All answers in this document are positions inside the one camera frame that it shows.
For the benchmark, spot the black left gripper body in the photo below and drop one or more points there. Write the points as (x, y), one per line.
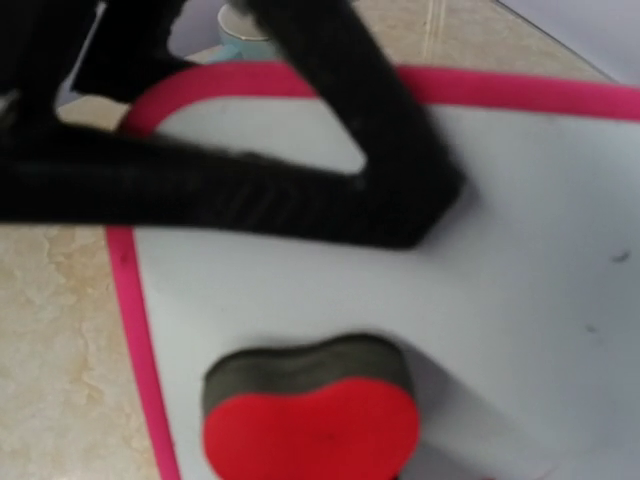
(114, 49)

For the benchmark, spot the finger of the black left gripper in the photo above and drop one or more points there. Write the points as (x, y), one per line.
(54, 172)

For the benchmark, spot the pink framed whiteboard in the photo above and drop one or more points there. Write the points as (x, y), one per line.
(518, 316)

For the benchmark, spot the red black whiteboard eraser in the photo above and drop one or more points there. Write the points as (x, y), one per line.
(341, 408)

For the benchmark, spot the light blue ceramic mug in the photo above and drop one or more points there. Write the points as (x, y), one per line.
(241, 38)

